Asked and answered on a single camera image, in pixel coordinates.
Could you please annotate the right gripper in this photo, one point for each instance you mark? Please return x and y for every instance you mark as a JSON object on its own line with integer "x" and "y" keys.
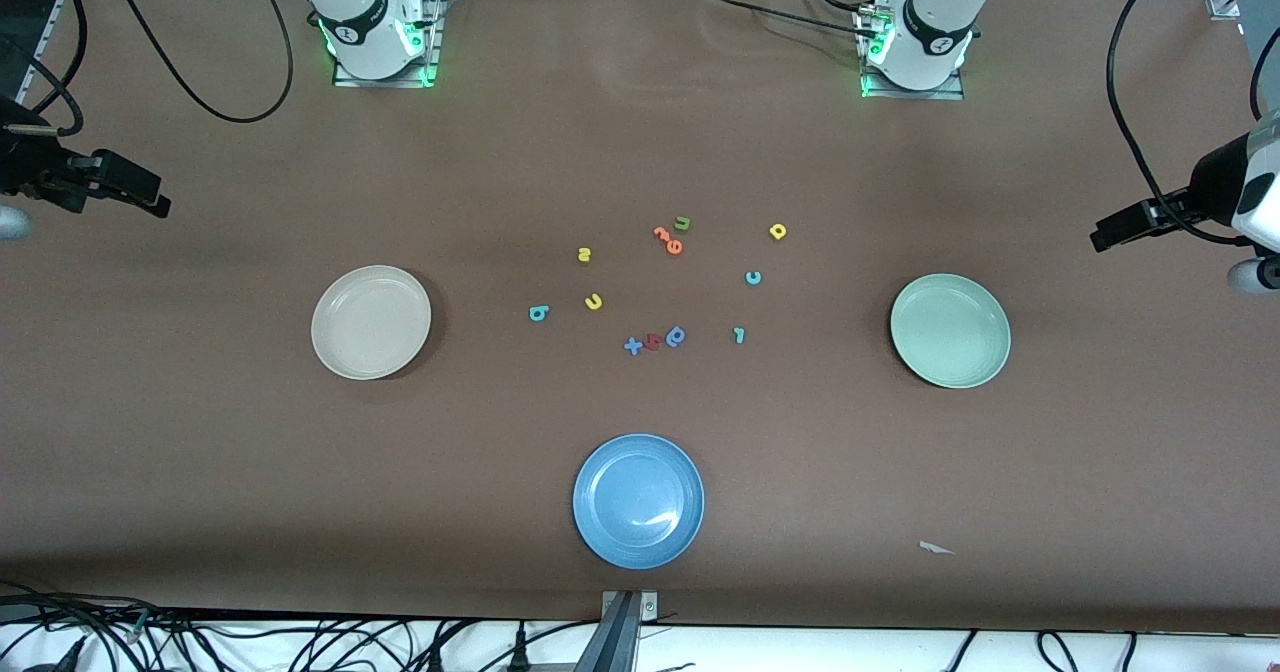
{"x": 28, "y": 164}

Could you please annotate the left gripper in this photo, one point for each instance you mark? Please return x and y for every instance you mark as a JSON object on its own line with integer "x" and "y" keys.
{"x": 1211, "y": 186}

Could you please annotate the light green plate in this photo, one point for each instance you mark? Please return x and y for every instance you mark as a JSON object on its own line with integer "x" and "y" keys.
{"x": 950, "y": 332}

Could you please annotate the beige brown plate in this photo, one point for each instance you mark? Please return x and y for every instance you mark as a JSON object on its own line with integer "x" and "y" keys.
{"x": 370, "y": 322}

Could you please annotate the white paper scrap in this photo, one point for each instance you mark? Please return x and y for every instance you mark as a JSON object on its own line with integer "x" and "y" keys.
{"x": 933, "y": 548}

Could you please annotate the blue letter p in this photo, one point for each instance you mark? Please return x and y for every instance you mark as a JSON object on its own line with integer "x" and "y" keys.
{"x": 676, "y": 341}

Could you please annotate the brown table cover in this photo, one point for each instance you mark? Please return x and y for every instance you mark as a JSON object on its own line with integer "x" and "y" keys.
{"x": 640, "y": 132}

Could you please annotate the black power plug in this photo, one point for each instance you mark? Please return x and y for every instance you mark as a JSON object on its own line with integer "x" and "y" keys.
{"x": 519, "y": 654}
{"x": 436, "y": 660}

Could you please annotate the blue plate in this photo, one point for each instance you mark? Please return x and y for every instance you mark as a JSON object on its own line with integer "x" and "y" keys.
{"x": 638, "y": 502}

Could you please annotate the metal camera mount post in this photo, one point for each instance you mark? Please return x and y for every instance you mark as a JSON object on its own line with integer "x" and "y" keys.
{"x": 622, "y": 632}

